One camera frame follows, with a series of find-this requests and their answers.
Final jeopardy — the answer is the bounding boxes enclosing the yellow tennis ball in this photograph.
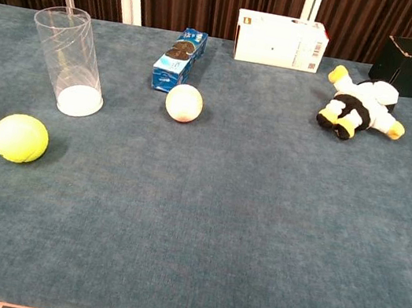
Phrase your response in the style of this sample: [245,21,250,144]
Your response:
[0,110,53,168]

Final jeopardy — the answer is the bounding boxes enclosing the clear plastic cup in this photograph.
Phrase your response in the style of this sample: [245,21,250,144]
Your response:
[17,1,120,122]

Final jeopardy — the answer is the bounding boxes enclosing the white baseball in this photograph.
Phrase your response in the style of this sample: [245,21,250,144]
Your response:
[162,80,207,127]

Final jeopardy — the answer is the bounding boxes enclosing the blue table cloth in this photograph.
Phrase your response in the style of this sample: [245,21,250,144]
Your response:
[0,0,412,308]

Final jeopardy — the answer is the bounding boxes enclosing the blue cookie box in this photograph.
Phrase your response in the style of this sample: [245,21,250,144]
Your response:
[148,22,210,99]

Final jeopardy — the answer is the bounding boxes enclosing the white cardboard box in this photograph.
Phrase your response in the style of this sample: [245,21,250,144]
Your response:
[230,7,333,76]

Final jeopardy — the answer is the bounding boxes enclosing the black white plush penguin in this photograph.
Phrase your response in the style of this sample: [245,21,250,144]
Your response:
[312,62,412,152]

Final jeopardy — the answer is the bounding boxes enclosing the black cardboard box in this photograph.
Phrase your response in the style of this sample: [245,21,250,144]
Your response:
[365,28,412,99]

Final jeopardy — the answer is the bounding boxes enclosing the narrow white post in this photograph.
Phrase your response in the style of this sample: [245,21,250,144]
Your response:
[300,0,325,24]

